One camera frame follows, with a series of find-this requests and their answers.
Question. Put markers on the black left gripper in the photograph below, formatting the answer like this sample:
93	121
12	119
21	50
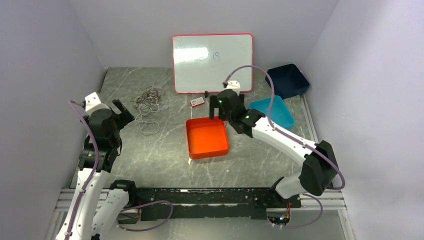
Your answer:
123	117

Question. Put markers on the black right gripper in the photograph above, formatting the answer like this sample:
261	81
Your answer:
213	103

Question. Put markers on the orange plastic tray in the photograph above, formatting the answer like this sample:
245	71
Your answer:
206	138

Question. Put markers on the light blue plastic tray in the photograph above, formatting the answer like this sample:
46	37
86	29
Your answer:
279	114

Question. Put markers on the dark navy plastic tray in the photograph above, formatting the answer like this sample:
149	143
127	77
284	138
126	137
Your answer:
288	81

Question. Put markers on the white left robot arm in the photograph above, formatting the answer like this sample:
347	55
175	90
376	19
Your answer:
103	144

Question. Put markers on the small red white box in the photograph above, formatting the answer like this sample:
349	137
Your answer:
197	102

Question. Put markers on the pink framed whiteboard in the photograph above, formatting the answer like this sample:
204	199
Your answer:
201	62

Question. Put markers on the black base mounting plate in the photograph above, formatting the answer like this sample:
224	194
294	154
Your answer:
163	208

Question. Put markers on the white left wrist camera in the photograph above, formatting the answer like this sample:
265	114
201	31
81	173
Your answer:
93	103

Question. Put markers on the metal right table edge rail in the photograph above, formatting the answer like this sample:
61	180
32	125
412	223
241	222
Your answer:
309	119

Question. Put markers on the aluminium frame rail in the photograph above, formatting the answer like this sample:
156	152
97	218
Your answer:
331	200

